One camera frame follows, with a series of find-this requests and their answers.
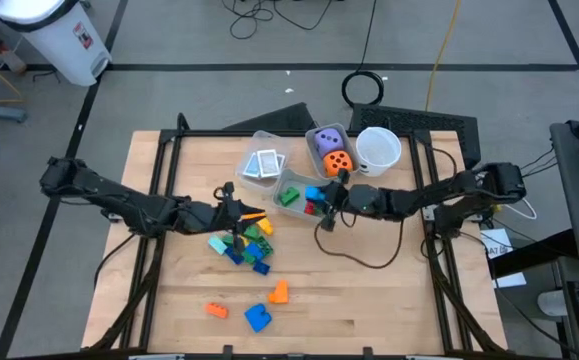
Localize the light teal block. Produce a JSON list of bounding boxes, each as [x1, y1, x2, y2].
[[207, 234, 229, 256]]

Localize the black tangled cable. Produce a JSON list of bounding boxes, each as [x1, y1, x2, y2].
[[221, 0, 335, 40]]

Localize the black aluminium table frame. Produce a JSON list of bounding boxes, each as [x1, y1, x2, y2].
[[88, 112, 508, 354]]

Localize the grey rounded object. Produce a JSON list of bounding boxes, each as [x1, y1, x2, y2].
[[537, 289, 570, 318]]

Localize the clear plastic bin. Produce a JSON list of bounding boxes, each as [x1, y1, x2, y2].
[[235, 130, 293, 195]]

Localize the black flat panel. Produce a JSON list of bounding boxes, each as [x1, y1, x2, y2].
[[222, 102, 318, 132]]

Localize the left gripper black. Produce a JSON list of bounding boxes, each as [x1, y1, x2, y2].
[[183, 182, 266, 251]]

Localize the large orange peg block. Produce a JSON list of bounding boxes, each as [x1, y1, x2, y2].
[[267, 279, 290, 305]]

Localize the black coiled cable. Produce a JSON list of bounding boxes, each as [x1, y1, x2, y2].
[[341, 0, 386, 108]]

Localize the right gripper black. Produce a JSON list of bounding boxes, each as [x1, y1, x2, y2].
[[313, 169, 355, 231]]

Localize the large blue notched block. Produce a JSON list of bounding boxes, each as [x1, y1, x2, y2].
[[243, 303, 273, 334]]

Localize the black left base cable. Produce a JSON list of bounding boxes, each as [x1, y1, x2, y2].
[[93, 233, 136, 289]]

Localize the grey plastic bin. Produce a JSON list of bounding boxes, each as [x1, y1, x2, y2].
[[271, 168, 343, 224], [304, 123, 361, 182]]

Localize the blue patterned card deck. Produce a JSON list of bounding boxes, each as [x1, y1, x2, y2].
[[257, 148, 280, 179]]

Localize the yellow cable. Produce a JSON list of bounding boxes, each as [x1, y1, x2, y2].
[[424, 0, 464, 112]]

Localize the white trash bin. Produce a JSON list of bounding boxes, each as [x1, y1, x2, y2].
[[0, 0, 114, 88]]

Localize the black perforated panel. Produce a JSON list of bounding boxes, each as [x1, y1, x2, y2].
[[348, 103, 481, 169]]

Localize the small orange long brick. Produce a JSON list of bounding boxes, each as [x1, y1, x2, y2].
[[204, 302, 229, 320]]

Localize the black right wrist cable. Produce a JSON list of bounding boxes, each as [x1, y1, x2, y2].
[[313, 219, 405, 270]]

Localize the purple foam die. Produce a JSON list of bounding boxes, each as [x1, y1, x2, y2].
[[314, 128, 344, 159]]

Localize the orange foam die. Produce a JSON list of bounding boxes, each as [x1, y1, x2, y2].
[[322, 149, 354, 179]]

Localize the white cable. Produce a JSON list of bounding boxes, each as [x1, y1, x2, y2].
[[468, 169, 539, 221]]

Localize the white paper sheet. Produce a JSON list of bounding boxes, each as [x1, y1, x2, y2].
[[479, 228, 514, 260], [491, 272, 528, 290]]

